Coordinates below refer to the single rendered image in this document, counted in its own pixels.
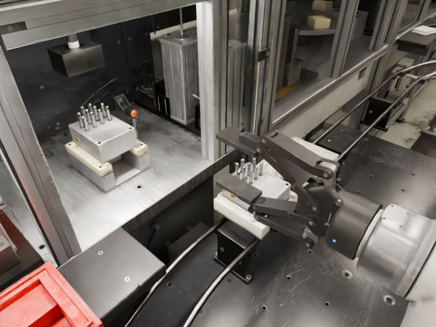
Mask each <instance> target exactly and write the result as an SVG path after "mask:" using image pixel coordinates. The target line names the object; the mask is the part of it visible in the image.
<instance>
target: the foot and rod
mask: <svg viewBox="0 0 436 327"><path fill-rule="evenodd" d="M66 38H67V43H65V44H62V45H57V46H54V47H50V48H47V52H48V54H49V58H50V60H51V64H52V67H53V70H55V71H57V72H59V73H61V74H63V75H64V76H66V77H68V78H69V77H72V76H75V75H79V74H81V73H85V72H87V71H91V70H93V69H97V68H99V67H103V66H105V63H104V56H103V51H102V47H101V45H100V44H98V43H95V42H93V41H90V40H87V39H81V40H78V39H77V34H76V33H75V34H70V35H67V36H66Z"/></svg>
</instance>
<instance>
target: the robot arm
mask: <svg viewBox="0 0 436 327"><path fill-rule="evenodd" d="M215 137H216V139H218V140H219V141H221V142H223V143H225V144H227V145H229V146H231V147H233V148H235V149H237V150H239V151H241V152H244V153H245V154H248V155H250V156H252V157H254V158H255V157H256V156H257V155H260V156H261V157H262V158H263V159H264V160H265V161H266V162H267V163H268V164H270V165H271V166H272V167H273V168H274V169H275V170H276V171H277V172H278V173H279V174H280V175H281V176H282V177H283V178H285V179H286V180H287V181H288V182H289V183H290V184H291V185H292V190H293V191H294V192H295V193H296V194H297V195H298V202H294V201H290V200H282V199H274V198H270V197H260V196H261V195H262V193H263V192H262V190H260V189H258V188H256V187H254V186H252V185H250V184H249V183H247V182H245V181H243V180H242V179H240V178H238V177H236V176H234V175H232V174H230V173H226V174H224V175H223V176H222V177H221V178H219V179H217V180H216V185H218V186H219V187H221V188H223V189H225V190H227V191H228V192H230V193H231V194H233V195H235V196H236V197H237V198H238V199H240V200H242V201H243V202H245V203H247V204H248V205H250V206H249V207H248V211H249V213H251V214H252V213H254V212H255V215H254V219H255V220H256V221H257V222H259V223H262V224H264V225H266V226H269V227H271V228H273V229H275V230H277V231H279V232H281V233H283V234H286V235H288V236H290V237H293V238H295V239H297V240H298V241H299V242H301V243H302V244H303V245H305V246H306V247H308V248H312V247H313V246H314V244H316V242H317V241H318V240H319V238H320V237H323V238H325V242H326V245H327V246H328V247H330V248H332V249H334V250H335V251H337V252H338V253H340V254H342V255H344V256H346V257H347V258H349V259H350V260H354V259H355V258H356V257H357V258H359V259H358V261H357V265H356V268H357V270H358V271H359V272H361V273H362V274H364V275H365V276H368V277H369V278H371V279H373V280H374V281H376V282H378V283H379V284H381V285H382V286H384V287H386V288H387V289H390V290H391V291H392V292H393V293H394V294H396V295H400V296H401V297H403V298H404V299H406V300H407V301H409V304H408V307H407V310H406V314H405V316H404V319H403V321H402V323H401V325H400V327H436V220H433V219H429V218H427V217H425V216H423V215H420V214H418V213H416V212H413V211H411V210H409V209H407V208H405V207H403V206H401V205H398V204H396V203H391V204H390V205H388V207H386V209H385V210H382V208H383V204H382V203H379V202H377V201H375V200H373V199H370V198H368V197H366V196H364V195H362V194H360V193H358V192H349V191H345V190H344V189H343V188H341V187H340V186H339V184H337V183H336V182H335V179H336V172H337V171H338V170H339V169H340V167H341V166H340V164H339V162H336V161H333V160H329V159H326V158H322V157H321V156H319V155H318V154H316V153H314V152H313V151H311V150H309V149H307V148H306V147H305V146H303V145H301V144H299V143H298V142H296V141H295V140H293V139H291V138H290V137H288V136H286V135H285V134H283V133H281V132H280V131H278V130H276V129H272V130H270V131H269V132H268V133H266V134H265V135H263V136H262V137H259V136H257V135H255V134H252V133H250V132H240V131H238V130H236V129H234V128H232V127H226V128H225V129H223V130H222V131H220V132H218V133H216V135H215ZM268 149H269V151H268ZM320 180H322V181H323V182H321V181H320ZM306 182H308V183H309V184H307V185H305V186H304V187H302V185H303V184H304V183H306ZM266 215H267V217H265V216H266Z"/></svg>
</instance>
